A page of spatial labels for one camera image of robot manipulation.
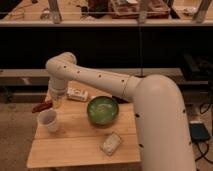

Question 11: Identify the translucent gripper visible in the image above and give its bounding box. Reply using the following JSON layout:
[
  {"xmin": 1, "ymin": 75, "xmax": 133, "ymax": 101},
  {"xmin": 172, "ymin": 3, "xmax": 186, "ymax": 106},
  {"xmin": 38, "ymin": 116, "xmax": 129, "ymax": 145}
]
[{"xmin": 49, "ymin": 88, "xmax": 65, "ymax": 109}]

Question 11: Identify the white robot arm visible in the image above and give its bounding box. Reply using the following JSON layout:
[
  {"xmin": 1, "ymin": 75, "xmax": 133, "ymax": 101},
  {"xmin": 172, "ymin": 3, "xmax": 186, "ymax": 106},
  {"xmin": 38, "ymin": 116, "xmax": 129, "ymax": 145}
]
[{"xmin": 45, "ymin": 52, "xmax": 196, "ymax": 171}]

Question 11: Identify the white ceramic cup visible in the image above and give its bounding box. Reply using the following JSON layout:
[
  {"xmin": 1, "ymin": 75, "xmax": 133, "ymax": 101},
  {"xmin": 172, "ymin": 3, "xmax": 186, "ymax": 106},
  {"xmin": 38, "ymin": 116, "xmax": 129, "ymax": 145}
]
[{"xmin": 37, "ymin": 109, "xmax": 59, "ymax": 133}]

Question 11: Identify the white food box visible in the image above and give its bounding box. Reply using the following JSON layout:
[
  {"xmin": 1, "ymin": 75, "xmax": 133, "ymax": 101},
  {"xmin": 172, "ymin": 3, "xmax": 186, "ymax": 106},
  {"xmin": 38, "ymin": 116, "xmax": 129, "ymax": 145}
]
[{"xmin": 67, "ymin": 88, "xmax": 89, "ymax": 102}]

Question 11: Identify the green bowl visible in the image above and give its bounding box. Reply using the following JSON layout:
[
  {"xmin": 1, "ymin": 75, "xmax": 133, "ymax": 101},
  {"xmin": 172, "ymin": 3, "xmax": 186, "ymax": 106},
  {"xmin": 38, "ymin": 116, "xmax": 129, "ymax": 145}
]
[{"xmin": 87, "ymin": 96, "xmax": 119, "ymax": 126}]

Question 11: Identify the wooden table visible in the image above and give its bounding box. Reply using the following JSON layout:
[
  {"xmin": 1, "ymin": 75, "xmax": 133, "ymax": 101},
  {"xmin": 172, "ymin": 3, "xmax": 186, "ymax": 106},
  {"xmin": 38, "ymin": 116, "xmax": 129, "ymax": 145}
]
[{"xmin": 27, "ymin": 97, "xmax": 140, "ymax": 169}]

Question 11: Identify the wrapped snack packet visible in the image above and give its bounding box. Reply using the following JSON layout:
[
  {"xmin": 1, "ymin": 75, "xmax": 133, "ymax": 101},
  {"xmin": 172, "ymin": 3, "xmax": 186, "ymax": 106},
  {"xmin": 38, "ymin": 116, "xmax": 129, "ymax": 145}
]
[{"xmin": 100, "ymin": 132, "xmax": 123, "ymax": 156}]

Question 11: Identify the background wooden workbench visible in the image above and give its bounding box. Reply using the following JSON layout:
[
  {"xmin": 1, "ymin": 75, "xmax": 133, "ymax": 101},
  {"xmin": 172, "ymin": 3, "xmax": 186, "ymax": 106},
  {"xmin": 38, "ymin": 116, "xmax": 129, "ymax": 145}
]
[{"xmin": 0, "ymin": 0, "xmax": 213, "ymax": 27}]

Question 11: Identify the wicker basket on bench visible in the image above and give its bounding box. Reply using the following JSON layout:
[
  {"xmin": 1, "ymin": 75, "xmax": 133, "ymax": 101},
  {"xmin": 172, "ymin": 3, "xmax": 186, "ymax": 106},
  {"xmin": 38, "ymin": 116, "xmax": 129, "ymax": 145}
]
[{"xmin": 108, "ymin": 0, "xmax": 170, "ymax": 19}]

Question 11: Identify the black power adapter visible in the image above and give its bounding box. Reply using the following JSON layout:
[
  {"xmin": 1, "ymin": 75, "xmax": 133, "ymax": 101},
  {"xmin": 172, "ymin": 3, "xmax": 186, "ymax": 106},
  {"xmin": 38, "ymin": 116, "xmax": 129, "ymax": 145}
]
[{"xmin": 189, "ymin": 123, "xmax": 210, "ymax": 142}]

